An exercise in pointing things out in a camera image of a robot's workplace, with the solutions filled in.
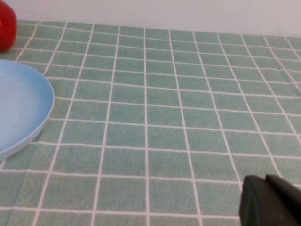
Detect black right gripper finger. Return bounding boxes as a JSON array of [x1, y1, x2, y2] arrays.
[[238, 174, 301, 226]]

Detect light blue plate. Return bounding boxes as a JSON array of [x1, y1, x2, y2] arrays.
[[0, 59, 55, 161]]

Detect green checked tablecloth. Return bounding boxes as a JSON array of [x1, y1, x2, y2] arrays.
[[0, 20, 301, 226]]

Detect red apple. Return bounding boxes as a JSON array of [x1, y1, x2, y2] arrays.
[[0, 0, 18, 53]]

